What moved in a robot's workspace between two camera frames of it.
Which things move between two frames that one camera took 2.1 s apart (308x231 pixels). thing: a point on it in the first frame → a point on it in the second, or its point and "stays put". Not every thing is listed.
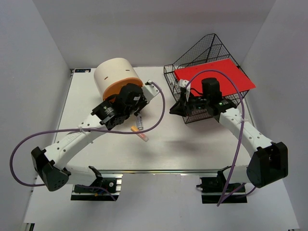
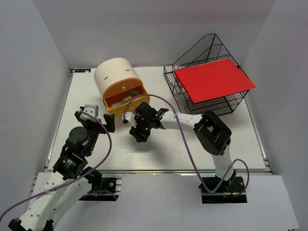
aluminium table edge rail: x=158 y=171 stays put
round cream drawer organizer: x=111 y=74 stays put
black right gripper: x=179 y=108 → x=136 y=132
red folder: x=227 y=66 stays put
